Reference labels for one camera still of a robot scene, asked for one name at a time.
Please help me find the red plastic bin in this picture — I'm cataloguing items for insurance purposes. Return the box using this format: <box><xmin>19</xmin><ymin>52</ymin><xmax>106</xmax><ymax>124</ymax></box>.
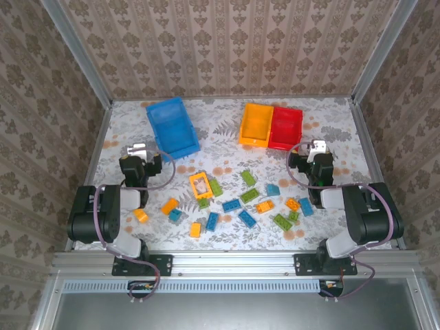
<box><xmin>267</xmin><ymin>106</ymin><xmax>305</xmax><ymax>152</ymax></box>

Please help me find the blue plastic bin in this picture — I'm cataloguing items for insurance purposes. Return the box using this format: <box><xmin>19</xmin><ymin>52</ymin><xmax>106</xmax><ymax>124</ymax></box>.
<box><xmin>145</xmin><ymin>96</ymin><xmax>201</xmax><ymax>163</ymax></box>

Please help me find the yellow lego window frame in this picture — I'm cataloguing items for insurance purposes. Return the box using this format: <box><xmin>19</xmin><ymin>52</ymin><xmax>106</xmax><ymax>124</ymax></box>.
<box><xmin>189</xmin><ymin>173</ymin><xmax>213</xmax><ymax>199</ymax></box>

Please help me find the yellow plastic bin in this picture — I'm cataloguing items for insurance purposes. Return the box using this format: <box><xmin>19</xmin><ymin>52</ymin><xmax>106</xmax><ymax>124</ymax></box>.
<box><xmin>238</xmin><ymin>102</ymin><xmax>275</xmax><ymax>149</ymax></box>

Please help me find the grey metal panel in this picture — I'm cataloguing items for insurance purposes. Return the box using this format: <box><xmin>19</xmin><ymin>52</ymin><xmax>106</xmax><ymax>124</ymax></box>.
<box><xmin>53</xmin><ymin>292</ymin><xmax>422</xmax><ymax>330</ymax></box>

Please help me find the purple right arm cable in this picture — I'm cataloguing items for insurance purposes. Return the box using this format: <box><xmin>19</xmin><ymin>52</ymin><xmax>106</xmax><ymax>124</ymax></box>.
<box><xmin>285</xmin><ymin>142</ymin><xmax>396</xmax><ymax>302</ymax></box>

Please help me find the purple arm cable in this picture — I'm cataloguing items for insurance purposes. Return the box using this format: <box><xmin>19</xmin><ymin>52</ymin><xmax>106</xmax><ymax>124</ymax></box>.
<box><xmin>285</xmin><ymin>142</ymin><xmax>396</xmax><ymax>302</ymax></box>
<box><xmin>92</xmin><ymin>147</ymin><xmax>177</xmax><ymax>303</ymax></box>

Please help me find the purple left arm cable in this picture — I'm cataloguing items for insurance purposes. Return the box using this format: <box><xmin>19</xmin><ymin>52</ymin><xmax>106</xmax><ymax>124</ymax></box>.
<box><xmin>92</xmin><ymin>147</ymin><xmax>177</xmax><ymax>303</ymax></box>

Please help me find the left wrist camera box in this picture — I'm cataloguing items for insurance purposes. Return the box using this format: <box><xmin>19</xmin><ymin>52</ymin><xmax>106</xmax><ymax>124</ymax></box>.
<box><xmin>125</xmin><ymin>142</ymin><xmax>150</xmax><ymax>162</ymax></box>

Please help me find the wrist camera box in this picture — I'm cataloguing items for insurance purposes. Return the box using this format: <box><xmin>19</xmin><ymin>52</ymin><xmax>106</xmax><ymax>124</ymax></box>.
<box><xmin>125</xmin><ymin>142</ymin><xmax>150</xmax><ymax>162</ymax></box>
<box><xmin>307</xmin><ymin>139</ymin><xmax>328</xmax><ymax>163</ymax></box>

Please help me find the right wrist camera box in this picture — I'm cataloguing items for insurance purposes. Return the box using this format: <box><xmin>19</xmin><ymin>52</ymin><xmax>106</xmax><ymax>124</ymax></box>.
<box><xmin>307</xmin><ymin>139</ymin><xmax>328</xmax><ymax>163</ymax></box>

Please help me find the aluminium side rail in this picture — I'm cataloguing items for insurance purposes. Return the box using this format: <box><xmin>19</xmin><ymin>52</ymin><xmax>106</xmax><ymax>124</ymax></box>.
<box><xmin>64</xmin><ymin>101</ymin><xmax>114</xmax><ymax>252</ymax></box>
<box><xmin>350</xmin><ymin>98</ymin><xmax>408</xmax><ymax>251</ymax></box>

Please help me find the aluminium wall rail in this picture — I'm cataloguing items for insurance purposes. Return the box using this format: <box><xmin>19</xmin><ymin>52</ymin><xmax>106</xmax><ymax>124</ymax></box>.
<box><xmin>110</xmin><ymin>93</ymin><xmax>355</xmax><ymax>102</ymax></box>

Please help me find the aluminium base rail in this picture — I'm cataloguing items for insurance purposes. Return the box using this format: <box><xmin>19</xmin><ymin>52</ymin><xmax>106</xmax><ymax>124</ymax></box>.
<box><xmin>51</xmin><ymin>250</ymin><xmax>424</xmax><ymax>276</ymax></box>

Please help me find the aluminium corner post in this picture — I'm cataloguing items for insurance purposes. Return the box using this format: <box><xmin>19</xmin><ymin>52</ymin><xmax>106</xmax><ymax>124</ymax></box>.
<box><xmin>38</xmin><ymin>0</ymin><xmax>113</xmax><ymax>108</ymax></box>
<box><xmin>349</xmin><ymin>0</ymin><xmax>410</xmax><ymax>104</ymax></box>

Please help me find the grey slotted cable duct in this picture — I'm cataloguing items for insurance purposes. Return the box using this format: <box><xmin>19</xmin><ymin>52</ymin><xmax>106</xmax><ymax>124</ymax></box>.
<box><xmin>61</xmin><ymin>278</ymin><xmax>320</xmax><ymax>294</ymax></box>

